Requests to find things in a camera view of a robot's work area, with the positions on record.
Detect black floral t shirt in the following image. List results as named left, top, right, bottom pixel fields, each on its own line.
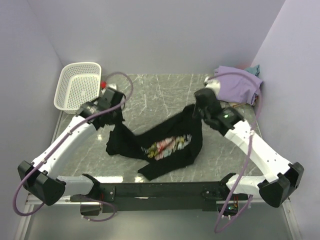
left=106, top=104, right=203, bottom=181

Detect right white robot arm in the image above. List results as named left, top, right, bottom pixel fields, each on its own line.
left=193, top=88, right=305, bottom=208

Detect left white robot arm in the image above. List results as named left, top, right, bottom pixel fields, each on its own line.
left=17, top=84, right=126, bottom=206

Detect tan folded garment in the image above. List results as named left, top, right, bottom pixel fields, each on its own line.
left=229, top=102, right=256, bottom=108

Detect folded lavender t shirt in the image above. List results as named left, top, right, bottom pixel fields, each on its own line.
left=214, top=66, right=263, bottom=105

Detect white perforated plastic basket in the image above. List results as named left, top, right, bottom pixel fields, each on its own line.
left=53, top=62, right=102, bottom=115

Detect teal folded garment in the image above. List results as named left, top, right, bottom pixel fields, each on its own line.
left=244, top=64, right=260, bottom=77

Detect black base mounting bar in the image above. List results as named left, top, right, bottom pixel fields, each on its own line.
left=94, top=181, right=241, bottom=213

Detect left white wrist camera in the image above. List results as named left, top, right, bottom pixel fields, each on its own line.
left=100, top=81, right=118, bottom=92

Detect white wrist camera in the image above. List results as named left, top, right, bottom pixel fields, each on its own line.
left=100, top=81, right=118, bottom=92
left=203, top=76, right=221, bottom=97

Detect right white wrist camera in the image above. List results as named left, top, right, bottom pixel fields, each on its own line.
left=203, top=76, right=221, bottom=97

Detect aluminium rail frame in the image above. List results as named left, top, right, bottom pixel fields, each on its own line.
left=15, top=198, right=301, bottom=240

